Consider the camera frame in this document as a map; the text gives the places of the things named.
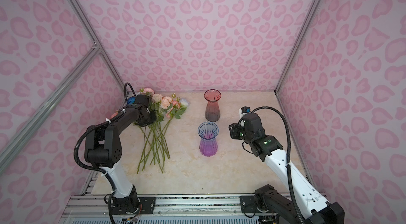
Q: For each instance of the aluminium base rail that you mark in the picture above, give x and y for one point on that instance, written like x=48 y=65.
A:
x=180 y=209

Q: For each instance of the dark blue artificial rose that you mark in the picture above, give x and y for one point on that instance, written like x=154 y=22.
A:
x=131 y=100

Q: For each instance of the purple blue glass vase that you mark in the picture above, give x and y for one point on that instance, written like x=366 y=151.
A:
x=208 y=131

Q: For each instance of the peach rose stem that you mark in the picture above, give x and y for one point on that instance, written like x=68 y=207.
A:
x=146 y=154

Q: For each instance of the aluminium frame corner post left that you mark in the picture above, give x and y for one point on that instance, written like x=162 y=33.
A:
x=90 y=30

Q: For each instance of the diagonal aluminium frame bar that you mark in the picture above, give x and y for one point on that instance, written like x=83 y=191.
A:
x=20 y=139

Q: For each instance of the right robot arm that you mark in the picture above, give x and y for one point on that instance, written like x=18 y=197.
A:
x=305 y=205

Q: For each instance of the cream white artificial rose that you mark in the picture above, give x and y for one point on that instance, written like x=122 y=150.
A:
x=160 y=146

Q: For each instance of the aluminium frame corner post right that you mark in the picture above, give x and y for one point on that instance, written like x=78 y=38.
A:
x=305 y=26

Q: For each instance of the aluminium frame corner post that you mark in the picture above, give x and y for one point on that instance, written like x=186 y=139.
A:
x=305 y=26
x=90 y=30

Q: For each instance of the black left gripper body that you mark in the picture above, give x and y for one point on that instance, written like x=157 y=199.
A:
x=151 y=117

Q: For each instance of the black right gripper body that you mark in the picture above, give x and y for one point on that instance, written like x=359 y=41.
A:
x=238 y=132

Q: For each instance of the pink carnation double stem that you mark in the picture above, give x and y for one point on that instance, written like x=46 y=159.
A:
x=147 y=91

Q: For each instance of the red glass vase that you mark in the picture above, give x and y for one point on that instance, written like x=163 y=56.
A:
x=212 y=112

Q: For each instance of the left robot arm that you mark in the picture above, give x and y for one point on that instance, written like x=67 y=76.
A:
x=103 y=150

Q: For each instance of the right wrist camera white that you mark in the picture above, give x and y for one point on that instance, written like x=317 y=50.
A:
x=244 y=110

